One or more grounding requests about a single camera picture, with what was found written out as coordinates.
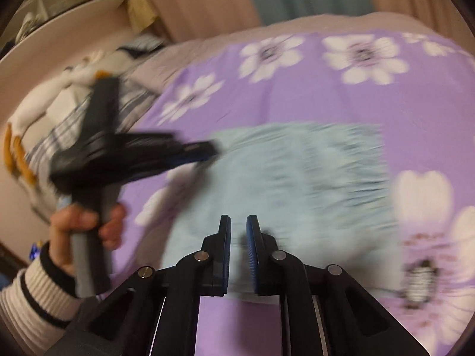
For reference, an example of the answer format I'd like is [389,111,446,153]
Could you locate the yellow pleated cloth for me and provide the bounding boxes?
[128,0,161,32]

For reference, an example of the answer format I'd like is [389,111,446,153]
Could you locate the light blue strawberry pants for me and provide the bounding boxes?
[163,122,405,297]

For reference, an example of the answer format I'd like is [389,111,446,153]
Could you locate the large plaid pillow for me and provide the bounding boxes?
[28,80,162,197]

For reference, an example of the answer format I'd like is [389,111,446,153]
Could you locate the person's left hand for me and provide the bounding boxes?
[50,205,127,277]

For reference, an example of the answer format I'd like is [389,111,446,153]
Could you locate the small dark plaid pillow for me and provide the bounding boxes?
[118,36,167,61]

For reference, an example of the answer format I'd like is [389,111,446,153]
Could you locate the purple floral blanket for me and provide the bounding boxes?
[111,31,475,356]

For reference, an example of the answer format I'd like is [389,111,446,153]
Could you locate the white plush goose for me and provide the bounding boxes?
[4,54,125,188]

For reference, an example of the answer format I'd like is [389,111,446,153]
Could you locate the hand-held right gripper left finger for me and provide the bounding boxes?
[56,214,232,356]

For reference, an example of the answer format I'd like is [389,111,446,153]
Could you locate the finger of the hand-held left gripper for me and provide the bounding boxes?
[121,131,221,184]

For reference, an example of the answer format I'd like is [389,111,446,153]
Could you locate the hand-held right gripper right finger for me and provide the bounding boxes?
[246,214,433,356]

